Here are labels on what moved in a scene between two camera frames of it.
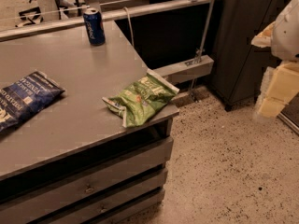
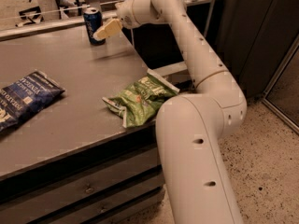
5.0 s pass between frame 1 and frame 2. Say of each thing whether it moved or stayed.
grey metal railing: stayed
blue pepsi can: stayed
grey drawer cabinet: stayed
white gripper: moved
